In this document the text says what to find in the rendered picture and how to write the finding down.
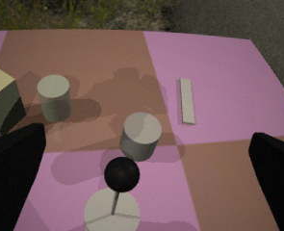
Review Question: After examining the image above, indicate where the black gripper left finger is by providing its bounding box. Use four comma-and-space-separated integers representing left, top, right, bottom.
0, 123, 46, 231

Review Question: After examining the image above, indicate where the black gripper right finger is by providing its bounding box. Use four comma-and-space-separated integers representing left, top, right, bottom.
248, 132, 284, 231

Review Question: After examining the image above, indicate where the pale yellow rectangular block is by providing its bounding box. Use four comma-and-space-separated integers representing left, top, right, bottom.
0, 70, 26, 136

